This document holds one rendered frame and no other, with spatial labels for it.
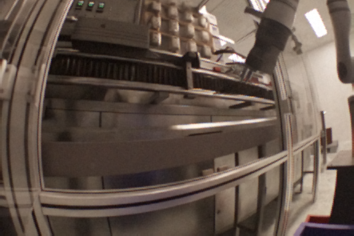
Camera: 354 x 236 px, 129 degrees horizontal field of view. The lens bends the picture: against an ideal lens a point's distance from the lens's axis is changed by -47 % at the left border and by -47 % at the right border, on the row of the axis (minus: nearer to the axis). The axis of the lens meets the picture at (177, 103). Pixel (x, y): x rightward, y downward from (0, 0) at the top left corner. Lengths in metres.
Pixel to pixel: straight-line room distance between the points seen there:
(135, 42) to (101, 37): 0.12
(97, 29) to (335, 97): 4.87
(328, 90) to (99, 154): 4.88
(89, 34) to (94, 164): 0.40
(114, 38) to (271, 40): 0.45
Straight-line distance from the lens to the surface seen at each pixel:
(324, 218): 1.14
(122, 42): 0.54
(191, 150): 0.40
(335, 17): 0.63
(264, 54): 0.35
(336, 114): 4.83
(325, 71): 4.98
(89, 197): 0.29
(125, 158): 0.34
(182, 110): 0.70
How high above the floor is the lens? 0.69
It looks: 12 degrees up
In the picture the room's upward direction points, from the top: 3 degrees counter-clockwise
